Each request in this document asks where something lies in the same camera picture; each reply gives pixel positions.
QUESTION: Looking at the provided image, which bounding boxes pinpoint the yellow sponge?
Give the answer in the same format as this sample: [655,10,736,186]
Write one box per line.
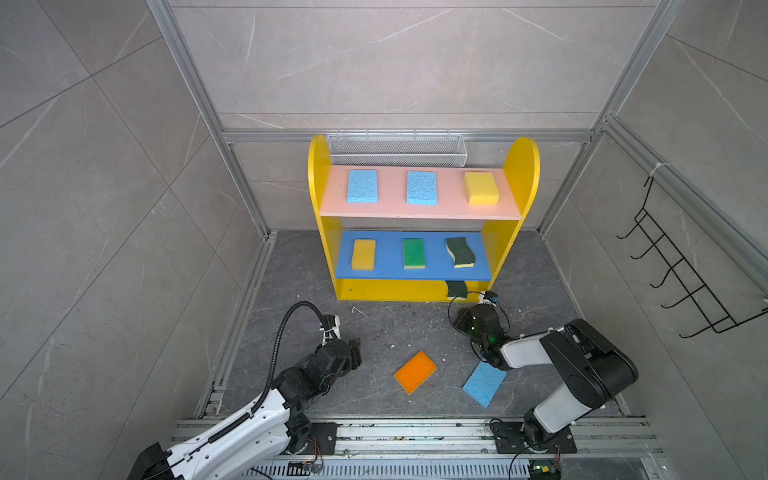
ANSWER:
[464,171,500,206]
[350,238,376,271]

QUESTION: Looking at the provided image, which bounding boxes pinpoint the bright green sponge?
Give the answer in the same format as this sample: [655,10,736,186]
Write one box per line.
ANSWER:
[402,238,426,270]

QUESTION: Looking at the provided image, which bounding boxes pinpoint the dark green sponge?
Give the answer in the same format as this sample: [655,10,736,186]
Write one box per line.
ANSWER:
[445,236,476,268]
[445,280,469,300]

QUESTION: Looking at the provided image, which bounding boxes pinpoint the blue sponge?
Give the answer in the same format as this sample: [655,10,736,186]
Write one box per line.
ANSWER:
[347,169,379,204]
[406,171,438,206]
[462,362,507,409]

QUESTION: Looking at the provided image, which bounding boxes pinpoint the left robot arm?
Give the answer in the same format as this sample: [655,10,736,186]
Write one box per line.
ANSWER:
[128,338,362,479]

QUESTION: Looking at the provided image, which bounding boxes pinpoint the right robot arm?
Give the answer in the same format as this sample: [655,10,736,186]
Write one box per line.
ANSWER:
[450,300,639,452]

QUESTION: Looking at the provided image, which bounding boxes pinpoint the yellow shelf pink blue boards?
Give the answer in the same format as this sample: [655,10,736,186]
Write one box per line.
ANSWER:
[308,135,541,302]

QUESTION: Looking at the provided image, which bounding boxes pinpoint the orange sponge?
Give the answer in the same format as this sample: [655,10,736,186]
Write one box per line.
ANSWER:
[394,351,437,395]

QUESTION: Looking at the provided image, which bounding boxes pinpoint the metal mesh basket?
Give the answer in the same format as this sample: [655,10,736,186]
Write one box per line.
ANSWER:
[326,133,467,168]

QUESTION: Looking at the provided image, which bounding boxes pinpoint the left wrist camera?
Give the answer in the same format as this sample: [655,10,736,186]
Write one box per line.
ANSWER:
[321,314,341,345]

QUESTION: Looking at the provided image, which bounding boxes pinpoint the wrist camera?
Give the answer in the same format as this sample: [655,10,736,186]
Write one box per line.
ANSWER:
[321,314,341,345]
[479,291,499,305]

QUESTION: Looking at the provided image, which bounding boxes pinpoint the white cable tie scrap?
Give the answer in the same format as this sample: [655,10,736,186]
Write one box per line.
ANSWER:
[351,306,369,318]

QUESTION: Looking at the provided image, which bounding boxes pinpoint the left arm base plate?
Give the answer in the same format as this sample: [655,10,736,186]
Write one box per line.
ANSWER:
[300,422,339,456]

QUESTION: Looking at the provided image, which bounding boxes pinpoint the black corrugated cable hose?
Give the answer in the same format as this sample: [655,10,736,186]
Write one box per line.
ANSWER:
[206,300,328,430]

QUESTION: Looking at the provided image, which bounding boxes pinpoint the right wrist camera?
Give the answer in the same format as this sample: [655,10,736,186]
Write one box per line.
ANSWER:
[479,291,499,305]

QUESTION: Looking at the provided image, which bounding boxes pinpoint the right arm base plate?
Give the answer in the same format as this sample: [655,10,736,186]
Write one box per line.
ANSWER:
[488,418,577,454]

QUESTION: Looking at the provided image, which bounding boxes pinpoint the aluminium mounting rail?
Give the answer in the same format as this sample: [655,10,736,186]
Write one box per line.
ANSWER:
[233,417,675,479]

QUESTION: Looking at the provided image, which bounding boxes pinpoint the black wire hook rack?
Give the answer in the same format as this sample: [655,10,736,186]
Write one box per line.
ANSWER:
[616,176,767,339]

